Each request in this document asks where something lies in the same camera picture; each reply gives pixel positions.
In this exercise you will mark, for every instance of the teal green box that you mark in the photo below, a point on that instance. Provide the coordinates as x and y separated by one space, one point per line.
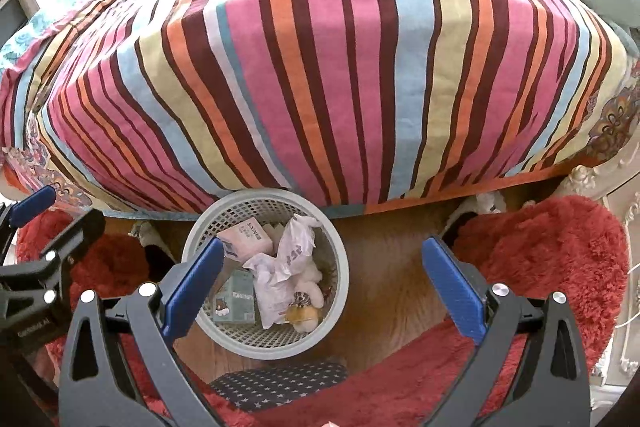
235 297

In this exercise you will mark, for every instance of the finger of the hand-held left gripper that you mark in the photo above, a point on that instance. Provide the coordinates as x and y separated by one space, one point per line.
80 232
35 204

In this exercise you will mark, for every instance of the red shaggy rug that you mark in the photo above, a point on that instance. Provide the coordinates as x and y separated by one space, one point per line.
550 257
400 382

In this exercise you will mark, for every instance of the white mesh wastebasket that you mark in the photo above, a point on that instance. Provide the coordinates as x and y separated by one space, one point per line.
260 207

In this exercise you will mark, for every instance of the white plastic bag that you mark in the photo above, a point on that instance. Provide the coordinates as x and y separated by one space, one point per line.
290 252

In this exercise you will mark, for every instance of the dark star print cloth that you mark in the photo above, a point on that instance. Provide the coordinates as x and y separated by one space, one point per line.
280 382

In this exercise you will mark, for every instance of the pink tissue packet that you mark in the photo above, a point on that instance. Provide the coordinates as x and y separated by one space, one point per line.
245 237

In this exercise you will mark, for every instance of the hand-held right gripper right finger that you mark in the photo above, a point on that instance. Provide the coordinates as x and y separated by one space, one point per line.
455 287

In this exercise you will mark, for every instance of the white plush toy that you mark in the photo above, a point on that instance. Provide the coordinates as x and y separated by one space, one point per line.
312 277

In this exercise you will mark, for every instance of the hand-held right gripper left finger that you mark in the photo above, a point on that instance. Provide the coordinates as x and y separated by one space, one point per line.
200 282

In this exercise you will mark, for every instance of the white furry slipper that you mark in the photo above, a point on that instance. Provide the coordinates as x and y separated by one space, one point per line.
470 219
155 257

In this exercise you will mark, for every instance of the striped bed sheet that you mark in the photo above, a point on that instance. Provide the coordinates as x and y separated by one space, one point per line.
325 57

